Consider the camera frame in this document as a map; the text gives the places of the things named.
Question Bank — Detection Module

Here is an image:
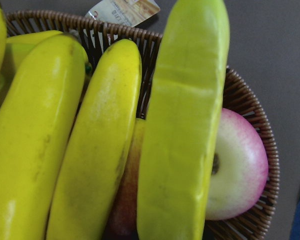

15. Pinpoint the brown wicker basket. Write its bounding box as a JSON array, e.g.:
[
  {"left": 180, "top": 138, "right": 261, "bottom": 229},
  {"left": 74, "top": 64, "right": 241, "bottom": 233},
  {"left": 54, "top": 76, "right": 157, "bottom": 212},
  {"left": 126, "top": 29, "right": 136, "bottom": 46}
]
[{"left": 6, "top": 10, "right": 280, "bottom": 240}]

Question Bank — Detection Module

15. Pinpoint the paper basket tag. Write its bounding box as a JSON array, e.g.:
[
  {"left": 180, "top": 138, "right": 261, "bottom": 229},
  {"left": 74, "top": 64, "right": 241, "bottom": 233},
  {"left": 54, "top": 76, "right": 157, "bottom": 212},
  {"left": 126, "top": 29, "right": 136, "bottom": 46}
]
[{"left": 85, "top": 0, "right": 161, "bottom": 27}]

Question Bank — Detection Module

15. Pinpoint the pink white apple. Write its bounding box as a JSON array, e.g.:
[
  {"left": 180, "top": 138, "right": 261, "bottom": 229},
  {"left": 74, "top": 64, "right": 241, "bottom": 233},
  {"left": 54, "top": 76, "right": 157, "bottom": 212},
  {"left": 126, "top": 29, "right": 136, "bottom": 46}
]
[{"left": 205, "top": 108, "right": 269, "bottom": 221}]

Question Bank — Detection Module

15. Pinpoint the red yellow apple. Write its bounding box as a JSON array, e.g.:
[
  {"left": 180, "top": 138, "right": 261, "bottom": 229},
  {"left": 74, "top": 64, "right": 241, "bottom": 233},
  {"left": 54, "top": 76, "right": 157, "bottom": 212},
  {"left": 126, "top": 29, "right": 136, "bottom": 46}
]
[{"left": 106, "top": 118, "right": 146, "bottom": 240}]

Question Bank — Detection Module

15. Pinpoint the yellow star fruit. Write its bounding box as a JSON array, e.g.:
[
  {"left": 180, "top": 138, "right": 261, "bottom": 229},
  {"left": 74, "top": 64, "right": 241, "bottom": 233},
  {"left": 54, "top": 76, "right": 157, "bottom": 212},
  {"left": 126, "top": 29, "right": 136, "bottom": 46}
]
[{"left": 0, "top": 30, "right": 62, "bottom": 107}]

